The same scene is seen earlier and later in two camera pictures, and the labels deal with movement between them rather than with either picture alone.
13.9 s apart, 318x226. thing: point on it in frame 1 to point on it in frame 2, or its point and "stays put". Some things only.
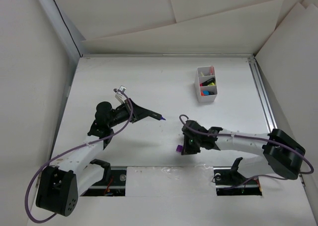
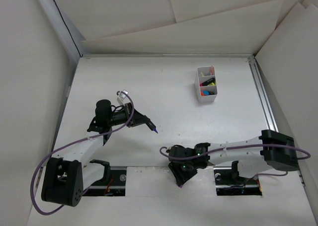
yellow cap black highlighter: x=212 y=83 stays put
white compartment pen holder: x=204 y=73 stays put
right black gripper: x=187 y=149 to x=180 y=176
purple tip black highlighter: x=155 y=115 to x=152 y=126
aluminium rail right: x=266 y=104 stays put
